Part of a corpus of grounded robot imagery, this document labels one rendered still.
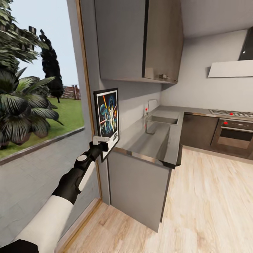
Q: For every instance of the cabinet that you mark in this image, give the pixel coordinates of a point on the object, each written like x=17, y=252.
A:
x=178, y=53
x=137, y=39

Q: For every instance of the fixed window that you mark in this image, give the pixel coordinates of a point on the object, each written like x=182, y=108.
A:
x=46, y=117

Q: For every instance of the poster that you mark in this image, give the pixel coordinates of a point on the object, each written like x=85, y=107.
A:
x=107, y=115

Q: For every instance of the dishwasher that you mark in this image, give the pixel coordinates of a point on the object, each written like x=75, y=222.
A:
x=178, y=163

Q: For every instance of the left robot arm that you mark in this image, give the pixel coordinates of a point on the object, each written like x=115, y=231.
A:
x=42, y=233

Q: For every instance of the drop in sink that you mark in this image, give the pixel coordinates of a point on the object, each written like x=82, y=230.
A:
x=161, y=116

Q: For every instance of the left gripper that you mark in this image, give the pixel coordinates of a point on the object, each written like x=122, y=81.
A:
x=103, y=146

